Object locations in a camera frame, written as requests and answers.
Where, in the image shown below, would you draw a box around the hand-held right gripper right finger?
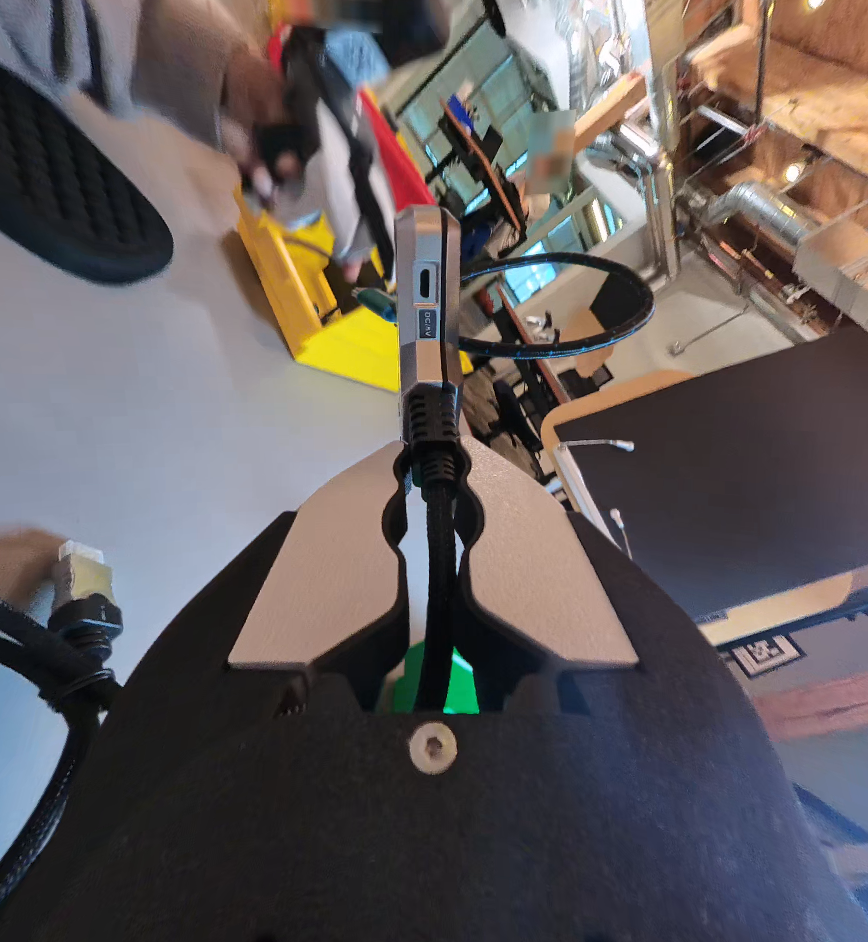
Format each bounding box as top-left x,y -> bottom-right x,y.
457,436 -> 641,672

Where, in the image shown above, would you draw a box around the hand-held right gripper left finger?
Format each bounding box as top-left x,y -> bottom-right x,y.
226,442 -> 413,672

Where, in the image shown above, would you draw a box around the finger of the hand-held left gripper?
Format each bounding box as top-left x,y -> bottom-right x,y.
294,92 -> 379,264
331,74 -> 399,279

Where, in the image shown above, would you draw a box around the black hub cable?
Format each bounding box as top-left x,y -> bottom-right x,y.
0,383 -> 473,932

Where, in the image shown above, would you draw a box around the green plastic bin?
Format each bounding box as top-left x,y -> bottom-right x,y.
377,639 -> 480,715

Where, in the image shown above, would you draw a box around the yellow plastic bin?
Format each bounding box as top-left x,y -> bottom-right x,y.
232,184 -> 476,394

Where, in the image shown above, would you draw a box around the black braided hdmi cable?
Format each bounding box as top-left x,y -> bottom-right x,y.
351,252 -> 657,360

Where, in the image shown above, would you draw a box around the person's left forearm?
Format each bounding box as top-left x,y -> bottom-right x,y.
0,0 -> 258,122

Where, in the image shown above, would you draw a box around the person's left hand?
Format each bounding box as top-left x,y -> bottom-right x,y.
216,50 -> 311,206

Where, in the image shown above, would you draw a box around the red plastic bin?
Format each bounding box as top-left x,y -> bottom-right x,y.
356,87 -> 438,210

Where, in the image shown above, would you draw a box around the white desk stand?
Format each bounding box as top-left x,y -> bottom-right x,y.
550,440 -> 630,549

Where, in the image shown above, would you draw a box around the background desk with black legs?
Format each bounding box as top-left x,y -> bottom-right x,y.
436,94 -> 532,238

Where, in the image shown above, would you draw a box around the black office chair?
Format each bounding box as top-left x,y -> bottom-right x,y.
491,379 -> 547,451

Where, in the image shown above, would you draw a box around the black white marker tag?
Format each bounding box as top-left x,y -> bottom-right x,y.
727,631 -> 809,680

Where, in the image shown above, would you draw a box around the wooden chair with black back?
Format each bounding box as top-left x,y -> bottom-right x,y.
565,271 -> 635,378

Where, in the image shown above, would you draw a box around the black textured wrist rest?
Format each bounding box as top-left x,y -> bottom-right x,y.
0,40 -> 176,288

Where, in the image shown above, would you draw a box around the metal ceiling unit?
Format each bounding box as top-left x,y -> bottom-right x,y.
793,217 -> 868,341

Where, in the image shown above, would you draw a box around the silver ventilation duct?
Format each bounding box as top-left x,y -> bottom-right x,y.
687,179 -> 821,250

